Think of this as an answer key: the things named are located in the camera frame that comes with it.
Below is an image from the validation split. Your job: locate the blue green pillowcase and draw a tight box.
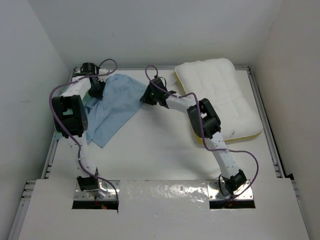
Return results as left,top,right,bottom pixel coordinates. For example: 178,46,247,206
53,73,148,149

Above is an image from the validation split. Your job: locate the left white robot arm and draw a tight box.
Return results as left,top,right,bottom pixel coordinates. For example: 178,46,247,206
50,62,106,196

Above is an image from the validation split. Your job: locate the aluminium table frame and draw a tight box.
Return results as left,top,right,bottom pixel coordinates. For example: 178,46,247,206
7,65,305,240

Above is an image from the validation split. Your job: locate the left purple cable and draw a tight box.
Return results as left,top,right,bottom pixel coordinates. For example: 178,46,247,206
48,58,120,203

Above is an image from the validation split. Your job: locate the metal base plate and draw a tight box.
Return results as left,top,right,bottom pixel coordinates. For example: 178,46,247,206
73,180,120,201
206,179,255,200

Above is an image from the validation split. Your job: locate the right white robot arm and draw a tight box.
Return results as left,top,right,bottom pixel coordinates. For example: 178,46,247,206
140,77,247,197

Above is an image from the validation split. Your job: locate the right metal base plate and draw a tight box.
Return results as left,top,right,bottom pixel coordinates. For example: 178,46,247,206
206,179,255,200

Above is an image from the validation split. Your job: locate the white front cover board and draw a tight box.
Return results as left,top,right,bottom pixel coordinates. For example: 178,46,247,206
19,179,309,240

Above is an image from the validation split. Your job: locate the white yellow pillow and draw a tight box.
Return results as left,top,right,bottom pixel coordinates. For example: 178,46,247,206
174,58,263,141

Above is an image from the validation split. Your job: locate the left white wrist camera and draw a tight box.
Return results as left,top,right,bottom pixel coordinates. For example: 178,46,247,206
97,68,110,83

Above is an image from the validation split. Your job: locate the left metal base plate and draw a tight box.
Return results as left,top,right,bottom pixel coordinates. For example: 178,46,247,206
73,180,120,201

